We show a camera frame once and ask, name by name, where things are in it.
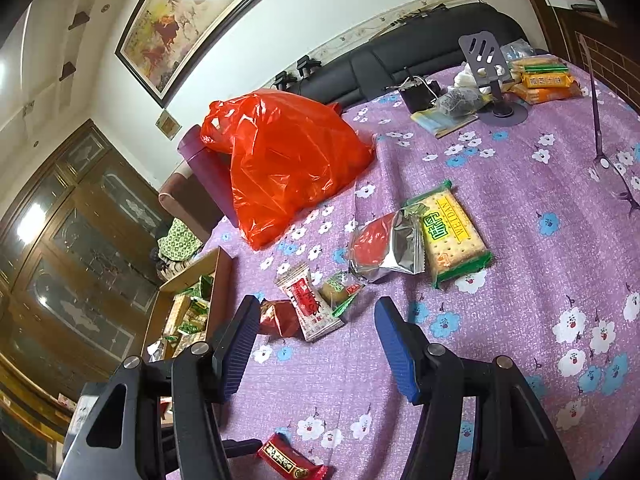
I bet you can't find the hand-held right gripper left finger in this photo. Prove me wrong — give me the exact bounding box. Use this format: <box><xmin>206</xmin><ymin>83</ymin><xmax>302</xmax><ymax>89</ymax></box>
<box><xmin>56</xmin><ymin>294</ymin><xmax>262</xmax><ymax>480</ymax></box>

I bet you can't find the white tissue wad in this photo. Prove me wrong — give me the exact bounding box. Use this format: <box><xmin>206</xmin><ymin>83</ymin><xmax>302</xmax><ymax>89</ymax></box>
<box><xmin>452</xmin><ymin>62</ymin><xmax>481</xmax><ymax>89</ymax></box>

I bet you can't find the orange biscuit pack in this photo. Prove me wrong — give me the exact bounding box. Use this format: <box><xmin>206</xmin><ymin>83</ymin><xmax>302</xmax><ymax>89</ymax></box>
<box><xmin>510</xmin><ymin>82</ymin><xmax>584</xmax><ymax>106</ymax></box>
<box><xmin>520</xmin><ymin>71</ymin><xmax>577</xmax><ymax>91</ymax></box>

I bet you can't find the purple floral tablecloth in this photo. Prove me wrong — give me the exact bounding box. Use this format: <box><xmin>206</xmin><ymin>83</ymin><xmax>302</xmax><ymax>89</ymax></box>
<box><xmin>150</xmin><ymin>52</ymin><xmax>640</xmax><ymax>480</ymax></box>

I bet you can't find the purple drinking bottle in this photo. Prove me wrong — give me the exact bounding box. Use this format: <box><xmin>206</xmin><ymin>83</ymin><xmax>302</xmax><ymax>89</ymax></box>
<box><xmin>176</xmin><ymin>125</ymin><xmax>241</xmax><ymax>228</ymax></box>

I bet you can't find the red plastic bag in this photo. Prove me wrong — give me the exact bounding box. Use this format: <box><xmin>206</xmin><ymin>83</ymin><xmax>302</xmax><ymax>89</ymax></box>
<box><xmin>200</xmin><ymin>89</ymin><xmax>376</xmax><ymax>252</ymax></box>

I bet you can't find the brown armchair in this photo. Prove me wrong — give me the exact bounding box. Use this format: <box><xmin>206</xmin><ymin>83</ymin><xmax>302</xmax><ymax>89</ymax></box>
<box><xmin>159</xmin><ymin>170</ymin><xmax>223</xmax><ymax>241</ymax></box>

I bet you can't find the wooden glass-door cabinet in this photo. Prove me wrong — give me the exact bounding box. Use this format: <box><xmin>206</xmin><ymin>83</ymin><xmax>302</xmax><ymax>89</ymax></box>
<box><xmin>0</xmin><ymin>120</ymin><xmax>171</xmax><ymax>461</ymax></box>

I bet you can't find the thin paper booklet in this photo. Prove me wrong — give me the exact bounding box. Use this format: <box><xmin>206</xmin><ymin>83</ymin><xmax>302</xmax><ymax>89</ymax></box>
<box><xmin>411</xmin><ymin>107</ymin><xmax>479</xmax><ymax>140</ymax></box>

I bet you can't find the black leather sofa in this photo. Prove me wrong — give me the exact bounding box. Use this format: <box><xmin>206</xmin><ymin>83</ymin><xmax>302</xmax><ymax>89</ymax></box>
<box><xmin>272</xmin><ymin>2</ymin><xmax>531</xmax><ymax>111</ymax></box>

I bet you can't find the brown patterned blanket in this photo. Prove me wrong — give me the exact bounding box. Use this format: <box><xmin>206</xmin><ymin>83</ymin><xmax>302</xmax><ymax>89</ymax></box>
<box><xmin>156</xmin><ymin>255</ymin><xmax>193</xmax><ymax>282</ymax></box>

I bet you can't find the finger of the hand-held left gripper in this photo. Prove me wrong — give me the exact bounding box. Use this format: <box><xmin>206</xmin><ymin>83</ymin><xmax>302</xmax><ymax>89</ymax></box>
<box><xmin>220</xmin><ymin>438</ymin><xmax>264</xmax><ymax>461</ymax></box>

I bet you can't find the red candy with gold label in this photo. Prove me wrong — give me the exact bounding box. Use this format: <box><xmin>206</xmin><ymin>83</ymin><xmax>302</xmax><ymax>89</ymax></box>
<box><xmin>257</xmin><ymin>432</ymin><xmax>329</xmax><ymax>480</ymax></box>

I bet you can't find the clear-wrapped cracker pack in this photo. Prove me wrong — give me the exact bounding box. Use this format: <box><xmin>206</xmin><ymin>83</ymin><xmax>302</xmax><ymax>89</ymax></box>
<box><xmin>162</xmin><ymin>294</ymin><xmax>193</xmax><ymax>337</ymax></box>

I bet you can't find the shallow cardboard box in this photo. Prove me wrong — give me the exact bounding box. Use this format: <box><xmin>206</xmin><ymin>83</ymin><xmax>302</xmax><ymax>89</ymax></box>
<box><xmin>142</xmin><ymin>246</ymin><xmax>236</xmax><ymax>361</ymax></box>

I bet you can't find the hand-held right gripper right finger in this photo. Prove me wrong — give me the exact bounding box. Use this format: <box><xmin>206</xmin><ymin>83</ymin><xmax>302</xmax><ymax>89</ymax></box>
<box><xmin>374</xmin><ymin>296</ymin><xmax>577</xmax><ymax>480</ymax></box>

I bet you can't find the small black box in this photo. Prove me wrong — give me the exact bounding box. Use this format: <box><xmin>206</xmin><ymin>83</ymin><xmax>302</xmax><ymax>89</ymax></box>
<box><xmin>400</xmin><ymin>76</ymin><xmax>444</xmax><ymax>113</ymax></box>

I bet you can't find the red and white snack packet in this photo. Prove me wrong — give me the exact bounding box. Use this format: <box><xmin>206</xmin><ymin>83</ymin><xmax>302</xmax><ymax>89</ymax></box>
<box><xmin>276</xmin><ymin>262</ymin><xmax>346</xmax><ymax>343</ymax></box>

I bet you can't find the silver foil packet red face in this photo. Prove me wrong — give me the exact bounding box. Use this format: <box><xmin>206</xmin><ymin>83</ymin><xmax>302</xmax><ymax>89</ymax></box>
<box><xmin>347</xmin><ymin>208</ymin><xmax>427</xmax><ymax>283</ymax></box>

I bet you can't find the framed wall painting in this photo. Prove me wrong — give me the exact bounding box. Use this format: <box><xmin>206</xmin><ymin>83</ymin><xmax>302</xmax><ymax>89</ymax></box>
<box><xmin>115</xmin><ymin>0</ymin><xmax>316</xmax><ymax>108</ymax></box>

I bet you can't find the green and yellow cracker pack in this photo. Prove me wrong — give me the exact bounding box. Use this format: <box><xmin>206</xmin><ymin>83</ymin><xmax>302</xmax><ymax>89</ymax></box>
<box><xmin>402</xmin><ymin>180</ymin><xmax>493</xmax><ymax>290</ymax></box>

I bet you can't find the small green pastry packet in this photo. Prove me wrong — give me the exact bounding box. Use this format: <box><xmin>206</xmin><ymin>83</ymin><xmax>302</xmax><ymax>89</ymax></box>
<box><xmin>320</xmin><ymin>270</ymin><xmax>367</xmax><ymax>319</ymax></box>

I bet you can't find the dark wooden shelf unit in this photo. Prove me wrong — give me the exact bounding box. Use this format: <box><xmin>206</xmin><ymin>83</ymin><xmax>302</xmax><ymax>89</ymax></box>
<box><xmin>515</xmin><ymin>0</ymin><xmax>640</xmax><ymax>111</ymax></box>

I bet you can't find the small wall plaque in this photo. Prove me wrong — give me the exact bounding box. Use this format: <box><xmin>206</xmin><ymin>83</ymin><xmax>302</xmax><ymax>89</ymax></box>
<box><xmin>156</xmin><ymin>109</ymin><xmax>182</xmax><ymax>141</ymax></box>

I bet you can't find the dark red snack packet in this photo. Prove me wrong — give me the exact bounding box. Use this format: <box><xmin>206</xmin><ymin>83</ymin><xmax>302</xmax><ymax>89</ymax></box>
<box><xmin>257</xmin><ymin>299</ymin><xmax>302</xmax><ymax>342</ymax></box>

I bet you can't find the green patterned blanket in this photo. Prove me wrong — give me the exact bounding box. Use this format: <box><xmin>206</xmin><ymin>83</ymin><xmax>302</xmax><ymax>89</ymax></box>
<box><xmin>157</xmin><ymin>220</ymin><xmax>203</xmax><ymax>263</ymax></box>

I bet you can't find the grey plastic bag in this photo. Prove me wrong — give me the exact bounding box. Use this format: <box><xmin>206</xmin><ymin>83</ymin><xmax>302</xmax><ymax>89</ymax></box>
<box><xmin>435</xmin><ymin>86</ymin><xmax>489</xmax><ymax>116</ymax></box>

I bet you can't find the grey phone stand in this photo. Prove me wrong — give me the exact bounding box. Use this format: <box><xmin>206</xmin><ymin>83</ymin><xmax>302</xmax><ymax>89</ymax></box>
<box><xmin>459</xmin><ymin>31</ymin><xmax>529</xmax><ymax>126</ymax></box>

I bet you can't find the pale biscuit pack green trim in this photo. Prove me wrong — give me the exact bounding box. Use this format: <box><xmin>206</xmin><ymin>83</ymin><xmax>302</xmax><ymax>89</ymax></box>
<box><xmin>510</xmin><ymin>55</ymin><xmax>569</xmax><ymax>74</ymax></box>

